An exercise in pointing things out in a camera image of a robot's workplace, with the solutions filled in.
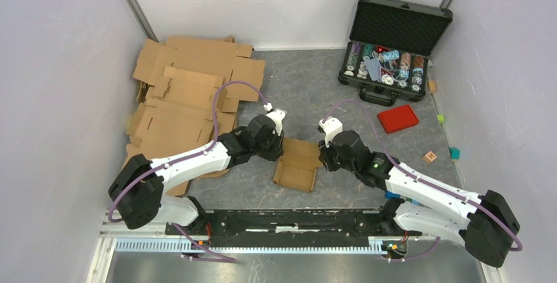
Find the brown cardboard box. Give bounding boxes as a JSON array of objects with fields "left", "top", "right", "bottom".
[{"left": 273, "top": 138, "right": 323, "bottom": 193}]

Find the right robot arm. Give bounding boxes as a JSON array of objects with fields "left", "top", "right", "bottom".
[{"left": 318, "top": 130, "right": 520, "bottom": 268}]

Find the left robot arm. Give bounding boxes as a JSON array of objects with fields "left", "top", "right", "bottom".
[{"left": 108, "top": 109, "right": 286, "bottom": 236}]

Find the red flat box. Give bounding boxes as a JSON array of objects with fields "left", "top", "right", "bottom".
[{"left": 377, "top": 104, "right": 420, "bottom": 134}]

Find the blue block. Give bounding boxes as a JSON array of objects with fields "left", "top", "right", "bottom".
[{"left": 385, "top": 191, "right": 401, "bottom": 199}]

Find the wooden letter cube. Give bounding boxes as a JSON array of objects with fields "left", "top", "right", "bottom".
[{"left": 422, "top": 151, "right": 437, "bottom": 164}]

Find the stack of flat cardboard boxes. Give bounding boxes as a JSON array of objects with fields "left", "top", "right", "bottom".
[{"left": 122, "top": 35, "right": 266, "bottom": 197}]

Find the black poker chip case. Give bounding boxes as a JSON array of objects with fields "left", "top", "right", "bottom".
[{"left": 338, "top": 0, "right": 453, "bottom": 106}]

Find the small orange wooden block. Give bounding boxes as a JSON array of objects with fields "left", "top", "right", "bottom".
[{"left": 428, "top": 80, "right": 437, "bottom": 94}]

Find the teal cube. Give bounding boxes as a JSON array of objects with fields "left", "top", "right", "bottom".
[{"left": 449, "top": 146, "right": 460, "bottom": 160}]

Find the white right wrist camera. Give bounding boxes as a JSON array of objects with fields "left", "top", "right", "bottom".
[{"left": 318, "top": 117, "right": 343, "bottom": 148}]

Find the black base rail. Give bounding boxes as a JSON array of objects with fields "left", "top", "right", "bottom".
[{"left": 185, "top": 209, "right": 405, "bottom": 248}]

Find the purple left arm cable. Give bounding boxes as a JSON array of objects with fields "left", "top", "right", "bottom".
[{"left": 106, "top": 80, "right": 273, "bottom": 265}]

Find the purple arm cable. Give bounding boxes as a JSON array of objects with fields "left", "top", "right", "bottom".
[
  {"left": 106, "top": 80, "right": 273, "bottom": 265},
  {"left": 324, "top": 98, "right": 524, "bottom": 262}
]

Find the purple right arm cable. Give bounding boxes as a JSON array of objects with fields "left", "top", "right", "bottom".
[{"left": 324, "top": 98, "right": 524, "bottom": 262}]

